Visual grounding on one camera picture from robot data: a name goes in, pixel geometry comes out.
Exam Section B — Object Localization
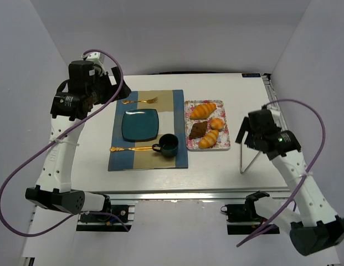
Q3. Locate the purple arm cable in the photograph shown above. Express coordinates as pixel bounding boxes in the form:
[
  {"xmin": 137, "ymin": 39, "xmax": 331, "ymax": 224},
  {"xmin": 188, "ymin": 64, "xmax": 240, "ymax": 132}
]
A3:
[
  {"xmin": 0, "ymin": 49, "xmax": 131, "ymax": 237},
  {"xmin": 236, "ymin": 99, "xmax": 326, "ymax": 248}
]

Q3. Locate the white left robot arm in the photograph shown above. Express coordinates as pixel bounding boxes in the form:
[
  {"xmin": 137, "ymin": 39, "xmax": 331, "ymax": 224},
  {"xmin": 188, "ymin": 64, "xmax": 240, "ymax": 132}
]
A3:
[{"xmin": 25, "ymin": 60, "xmax": 131, "ymax": 215}]

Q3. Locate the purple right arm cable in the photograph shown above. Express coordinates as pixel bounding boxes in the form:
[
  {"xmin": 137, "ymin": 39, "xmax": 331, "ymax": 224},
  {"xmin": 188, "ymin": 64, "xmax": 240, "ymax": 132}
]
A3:
[{"xmin": 236, "ymin": 99, "xmax": 326, "ymax": 248}]

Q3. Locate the gold fork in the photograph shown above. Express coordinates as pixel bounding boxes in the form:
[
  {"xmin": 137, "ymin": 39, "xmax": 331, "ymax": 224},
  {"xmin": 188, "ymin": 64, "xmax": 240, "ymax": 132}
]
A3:
[{"xmin": 122, "ymin": 97, "xmax": 158, "ymax": 104}]

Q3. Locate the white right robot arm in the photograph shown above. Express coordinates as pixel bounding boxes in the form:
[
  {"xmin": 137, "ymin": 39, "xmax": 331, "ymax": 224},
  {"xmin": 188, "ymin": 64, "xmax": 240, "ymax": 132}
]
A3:
[{"xmin": 236, "ymin": 108, "xmax": 344, "ymax": 256}]

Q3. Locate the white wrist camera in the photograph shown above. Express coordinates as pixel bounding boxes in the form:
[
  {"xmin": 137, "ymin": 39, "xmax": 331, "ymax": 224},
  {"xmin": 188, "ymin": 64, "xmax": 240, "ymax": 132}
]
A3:
[
  {"xmin": 82, "ymin": 52, "xmax": 105, "ymax": 67},
  {"xmin": 262, "ymin": 105, "xmax": 282, "ymax": 127}
]

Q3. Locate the large striped croissant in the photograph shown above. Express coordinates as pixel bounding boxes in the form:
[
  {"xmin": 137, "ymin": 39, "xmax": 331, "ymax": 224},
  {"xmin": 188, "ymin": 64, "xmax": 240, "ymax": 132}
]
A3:
[{"xmin": 190, "ymin": 103, "xmax": 217, "ymax": 120}]

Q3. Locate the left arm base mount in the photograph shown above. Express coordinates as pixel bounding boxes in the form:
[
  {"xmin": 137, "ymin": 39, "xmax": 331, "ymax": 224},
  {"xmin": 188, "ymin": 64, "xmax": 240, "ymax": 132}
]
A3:
[{"xmin": 76, "ymin": 200, "xmax": 136, "ymax": 232}]

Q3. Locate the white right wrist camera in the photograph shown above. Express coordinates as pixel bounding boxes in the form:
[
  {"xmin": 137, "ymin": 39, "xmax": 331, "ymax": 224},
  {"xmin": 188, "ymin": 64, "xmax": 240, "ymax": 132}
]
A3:
[{"xmin": 262, "ymin": 105, "xmax": 282, "ymax": 127}]

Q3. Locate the round bread bun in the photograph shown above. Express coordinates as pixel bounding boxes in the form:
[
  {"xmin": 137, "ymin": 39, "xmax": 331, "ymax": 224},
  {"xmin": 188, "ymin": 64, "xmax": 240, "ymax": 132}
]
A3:
[{"xmin": 210, "ymin": 118, "xmax": 224, "ymax": 131}]

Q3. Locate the aluminium table rail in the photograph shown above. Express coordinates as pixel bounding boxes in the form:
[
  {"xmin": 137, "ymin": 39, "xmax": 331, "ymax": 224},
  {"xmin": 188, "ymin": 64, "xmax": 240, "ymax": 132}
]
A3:
[{"xmin": 261, "ymin": 73, "xmax": 288, "ymax": 130}]

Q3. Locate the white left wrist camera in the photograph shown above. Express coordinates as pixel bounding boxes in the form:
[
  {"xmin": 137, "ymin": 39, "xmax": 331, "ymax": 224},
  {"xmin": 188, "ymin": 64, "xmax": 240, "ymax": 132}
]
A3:
[{"xmin": 82, "ymin": 52, "xmax": 105, "ymax": 67}]

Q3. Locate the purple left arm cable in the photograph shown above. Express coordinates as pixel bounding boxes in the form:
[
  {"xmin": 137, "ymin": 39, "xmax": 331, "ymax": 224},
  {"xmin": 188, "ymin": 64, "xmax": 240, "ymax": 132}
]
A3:
[{"xmin": 0, "ymin": 49, "xmax": 131, "ymax": 237}]

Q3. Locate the chocolate croissant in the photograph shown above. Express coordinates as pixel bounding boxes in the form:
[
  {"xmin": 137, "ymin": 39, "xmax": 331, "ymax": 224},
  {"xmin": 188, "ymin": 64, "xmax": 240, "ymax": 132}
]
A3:
[{"xmin": 189, "ymin": 121, "xmax": 208, "ymax": 139}]

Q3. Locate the dark teal mug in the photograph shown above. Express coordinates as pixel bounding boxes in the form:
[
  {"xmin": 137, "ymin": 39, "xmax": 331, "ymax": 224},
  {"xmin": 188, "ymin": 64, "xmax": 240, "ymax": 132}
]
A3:
[{"xmin": 152, "ymin": 134, "xmax": 179, "ymax": 158}]

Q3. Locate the small striped bread roll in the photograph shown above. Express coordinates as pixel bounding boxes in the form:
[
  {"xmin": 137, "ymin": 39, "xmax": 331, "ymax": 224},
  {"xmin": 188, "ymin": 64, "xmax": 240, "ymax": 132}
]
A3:
[{"xmin": 198, "ymin": 130, "xmax": 219, "ymax": 149}]

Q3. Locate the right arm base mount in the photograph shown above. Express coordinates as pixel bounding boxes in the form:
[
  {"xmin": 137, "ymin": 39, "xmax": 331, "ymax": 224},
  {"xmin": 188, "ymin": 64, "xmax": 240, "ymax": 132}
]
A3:
[{"xmin": 220, "ymin": 204, "xmax": 266, "ymax": 236}]

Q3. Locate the floral serving tray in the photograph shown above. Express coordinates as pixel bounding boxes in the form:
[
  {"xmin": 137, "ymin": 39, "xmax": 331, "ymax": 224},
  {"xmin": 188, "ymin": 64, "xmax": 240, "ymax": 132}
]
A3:
[{"xmin": 184, "ymin": 100, "xmax": 230, "ymax": 150}]

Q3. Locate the teal square plate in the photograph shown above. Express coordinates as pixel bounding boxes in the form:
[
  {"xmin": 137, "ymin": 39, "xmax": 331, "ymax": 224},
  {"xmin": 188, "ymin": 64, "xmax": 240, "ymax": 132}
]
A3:
[{"xmin": 121, "ymin": 109, "xmax": 159, "ymax": 142}]

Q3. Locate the blue and beige placemat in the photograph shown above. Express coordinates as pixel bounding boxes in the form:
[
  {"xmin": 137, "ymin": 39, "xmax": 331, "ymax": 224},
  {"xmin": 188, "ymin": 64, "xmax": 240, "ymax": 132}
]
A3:
[{"xmin": 107, "ymin": 90, "xmax": 188, "ymax": 171}]

